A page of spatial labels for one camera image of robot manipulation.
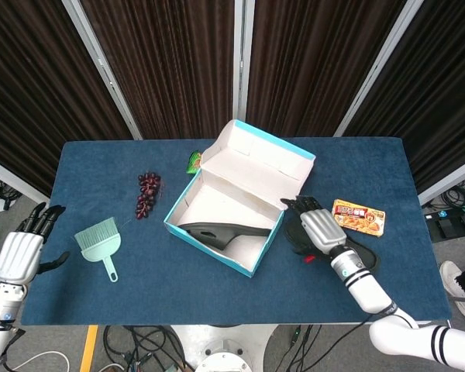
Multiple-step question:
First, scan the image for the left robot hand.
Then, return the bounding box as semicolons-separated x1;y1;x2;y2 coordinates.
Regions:
0;201;71;287

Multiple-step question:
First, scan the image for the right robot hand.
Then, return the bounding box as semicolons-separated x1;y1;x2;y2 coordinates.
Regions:
281;195;348;257

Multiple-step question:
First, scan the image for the black slipper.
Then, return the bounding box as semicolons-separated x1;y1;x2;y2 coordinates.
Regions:
284;216;381;272
177;221;272;253

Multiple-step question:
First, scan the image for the light blue shoe box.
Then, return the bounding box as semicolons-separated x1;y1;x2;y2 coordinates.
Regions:
163;119;317;278

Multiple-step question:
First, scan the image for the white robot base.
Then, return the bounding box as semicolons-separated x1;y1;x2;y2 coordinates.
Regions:
170;324;276;372

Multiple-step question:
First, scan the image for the yellow curry box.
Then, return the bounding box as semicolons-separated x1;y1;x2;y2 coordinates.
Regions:
331;198;387;238

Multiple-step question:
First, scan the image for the mint green hand brush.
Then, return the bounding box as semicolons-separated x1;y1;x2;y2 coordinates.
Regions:
74;216;119;283

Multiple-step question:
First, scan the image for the yellow floor tape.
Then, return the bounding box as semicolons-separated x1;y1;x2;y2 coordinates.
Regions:
79;324;100;372

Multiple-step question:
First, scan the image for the blue table cover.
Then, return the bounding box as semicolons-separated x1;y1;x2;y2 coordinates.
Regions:
21;137;453;326

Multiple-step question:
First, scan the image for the white sneaker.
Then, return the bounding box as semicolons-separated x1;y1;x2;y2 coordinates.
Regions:
439;260;465;321

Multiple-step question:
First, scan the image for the dark purple grape bunch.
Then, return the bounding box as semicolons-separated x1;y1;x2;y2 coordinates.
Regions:
134;171;166;220

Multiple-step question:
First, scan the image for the green snack packet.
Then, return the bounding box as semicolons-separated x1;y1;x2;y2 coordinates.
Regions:
185;150;204;174

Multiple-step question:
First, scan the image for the brown curtain partition panel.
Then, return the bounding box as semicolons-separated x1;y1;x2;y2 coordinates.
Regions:
81;0;244;140
332;0;465;205
0;0;143;207
243;0;423;139

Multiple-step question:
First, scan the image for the black floor cable bundle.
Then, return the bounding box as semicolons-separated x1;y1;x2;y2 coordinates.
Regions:
286;324;315;372
422;184;465;218
102;325;188;372
0;170;22;213

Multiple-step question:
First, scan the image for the white floor cable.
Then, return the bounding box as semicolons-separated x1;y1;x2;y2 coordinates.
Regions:
19;350;71;372

